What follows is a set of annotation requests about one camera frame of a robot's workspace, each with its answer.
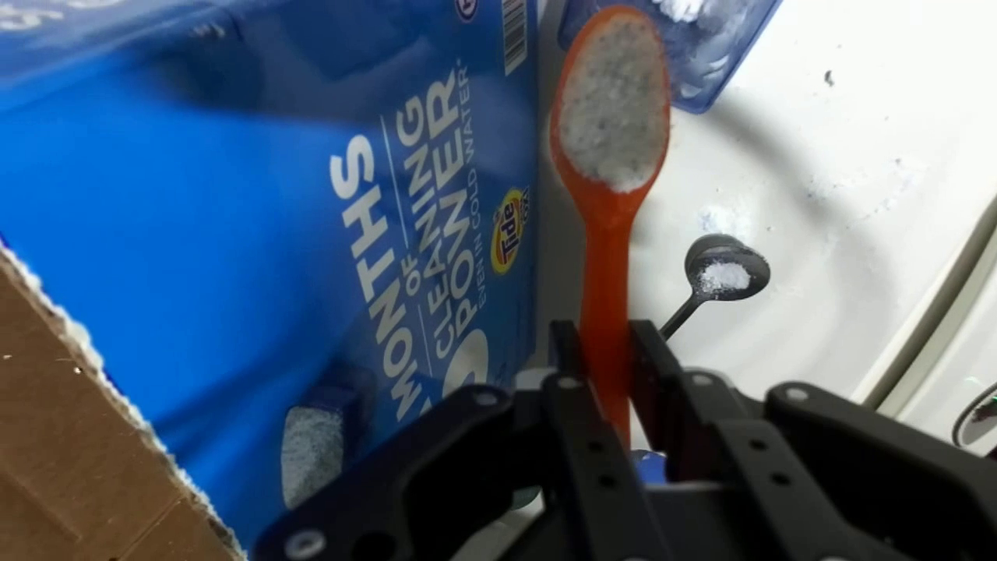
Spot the white washing machine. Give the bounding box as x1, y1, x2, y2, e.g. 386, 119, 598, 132
526, 0, 997, 469

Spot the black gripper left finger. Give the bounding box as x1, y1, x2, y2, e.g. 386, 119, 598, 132
253, 317, 678, 561

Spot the orange plastic spoon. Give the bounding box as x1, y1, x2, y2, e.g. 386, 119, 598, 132
546, 2, 676, 440

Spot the blue Tide detergent box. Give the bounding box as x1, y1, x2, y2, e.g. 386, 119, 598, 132
0, 0, 543, 561

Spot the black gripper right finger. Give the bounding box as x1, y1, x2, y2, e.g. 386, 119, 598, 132
629, 317, 997, 561

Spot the oval metal washer badge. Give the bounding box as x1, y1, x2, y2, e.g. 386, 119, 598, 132
950, 379, 997, 457

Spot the dark metal spoon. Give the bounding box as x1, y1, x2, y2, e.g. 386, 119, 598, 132
657, 234, 773, 339

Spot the blue plastic scoop cup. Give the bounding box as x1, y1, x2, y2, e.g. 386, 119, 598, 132
557, 0, 785, 116

